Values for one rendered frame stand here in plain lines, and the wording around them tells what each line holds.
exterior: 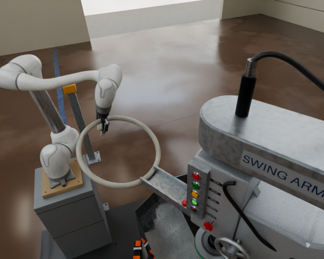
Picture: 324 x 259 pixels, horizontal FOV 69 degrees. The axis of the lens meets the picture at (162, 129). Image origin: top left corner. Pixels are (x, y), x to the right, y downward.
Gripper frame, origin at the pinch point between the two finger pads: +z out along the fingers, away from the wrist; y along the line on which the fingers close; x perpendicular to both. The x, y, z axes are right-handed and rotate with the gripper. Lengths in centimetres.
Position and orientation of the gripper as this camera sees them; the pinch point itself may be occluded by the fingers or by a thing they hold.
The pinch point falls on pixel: (101, 129)
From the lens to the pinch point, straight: 159.5
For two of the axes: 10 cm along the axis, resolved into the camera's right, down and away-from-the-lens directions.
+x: 7.9, -3.3, 5.1
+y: 5.5, 7.4, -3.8
